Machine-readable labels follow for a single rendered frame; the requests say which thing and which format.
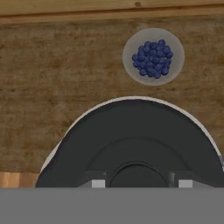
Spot heap of blueberries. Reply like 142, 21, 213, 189
131, 38, 174, 80

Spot clear glass bowl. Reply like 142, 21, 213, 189
122, 27, 186, 87

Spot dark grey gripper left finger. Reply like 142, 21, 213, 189
78, 170, 108, 189

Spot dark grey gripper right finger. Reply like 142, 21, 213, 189
169, 170, 215, 189

